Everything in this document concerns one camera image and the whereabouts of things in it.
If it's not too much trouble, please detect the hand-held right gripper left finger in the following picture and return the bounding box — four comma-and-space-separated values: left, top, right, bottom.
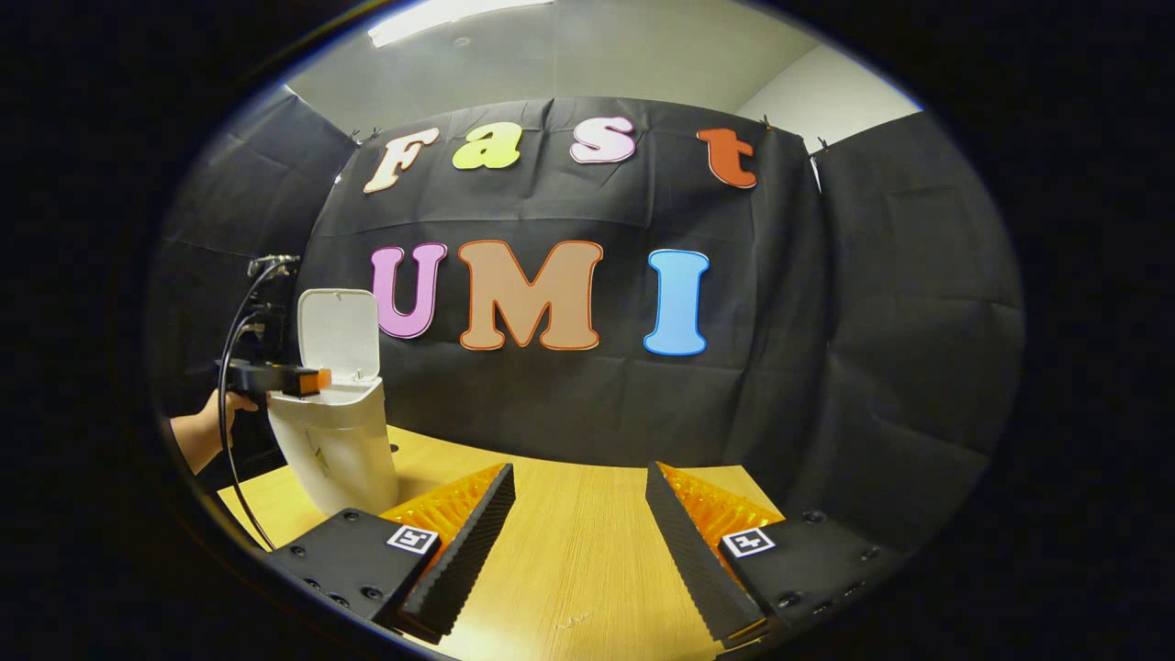
266, 462, 517, 644

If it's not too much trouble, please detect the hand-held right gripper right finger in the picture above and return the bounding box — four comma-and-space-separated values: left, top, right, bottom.
645, 461, 887, 648

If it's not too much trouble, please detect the white desktop garbage bin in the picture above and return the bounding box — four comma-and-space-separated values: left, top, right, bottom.
266, 288, 401, 517

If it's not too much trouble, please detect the wooden desktop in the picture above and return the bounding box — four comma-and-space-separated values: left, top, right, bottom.
218, 424, 786, 661

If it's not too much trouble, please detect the black backdrop cloth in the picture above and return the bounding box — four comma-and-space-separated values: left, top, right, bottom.
147, 87, 1024, 552

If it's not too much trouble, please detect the ceiling light panel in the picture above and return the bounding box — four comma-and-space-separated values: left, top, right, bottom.
367, 0, 557, 49

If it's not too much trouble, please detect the black cable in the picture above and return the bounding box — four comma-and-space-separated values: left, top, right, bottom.
217, 254, 302, 552

